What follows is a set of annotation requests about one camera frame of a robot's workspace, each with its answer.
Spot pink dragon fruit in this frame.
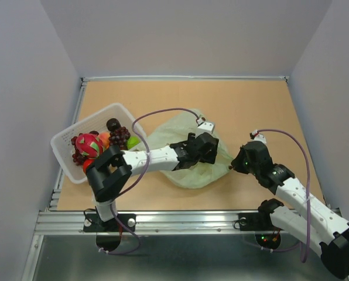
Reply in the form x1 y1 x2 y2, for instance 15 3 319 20
75 133 105 159

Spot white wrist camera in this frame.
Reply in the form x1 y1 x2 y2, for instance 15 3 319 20
196 121 215 135
249 130 267 144

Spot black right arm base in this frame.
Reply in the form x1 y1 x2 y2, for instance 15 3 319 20
233 198 284 231

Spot green lime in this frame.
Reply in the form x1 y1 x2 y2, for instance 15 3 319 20
126 136 141 150

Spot translucent green plastic bag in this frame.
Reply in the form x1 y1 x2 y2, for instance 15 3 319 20
146 109 233 189

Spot white plastic basket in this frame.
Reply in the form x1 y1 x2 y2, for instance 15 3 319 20
50 103 136 184

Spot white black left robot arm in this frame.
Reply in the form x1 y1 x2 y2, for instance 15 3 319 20
85 132 219 231

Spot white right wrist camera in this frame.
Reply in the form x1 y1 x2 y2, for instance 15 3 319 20
249 130 267 144

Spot front aluminium mounting rail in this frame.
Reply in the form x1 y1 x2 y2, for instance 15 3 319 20
35 208 344 237

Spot dark purple grape bunch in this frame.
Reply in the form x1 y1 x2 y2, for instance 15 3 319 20
108 126 131 150

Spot dark plum at back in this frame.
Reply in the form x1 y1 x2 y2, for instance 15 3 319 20
106 118 121 132

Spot red tomato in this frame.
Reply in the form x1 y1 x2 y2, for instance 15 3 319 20
83 159 94 173

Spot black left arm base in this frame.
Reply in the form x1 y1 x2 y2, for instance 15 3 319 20
83 208 136 233

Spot pink peach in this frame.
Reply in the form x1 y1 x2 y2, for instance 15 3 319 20
98 132 110 149

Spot red grape bunch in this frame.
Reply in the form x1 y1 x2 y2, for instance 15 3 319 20
71 136 87 166

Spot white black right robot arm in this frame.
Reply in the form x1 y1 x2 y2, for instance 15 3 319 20
231 140 349 279

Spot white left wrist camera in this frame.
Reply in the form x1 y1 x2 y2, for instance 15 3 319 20
196 121 215 135

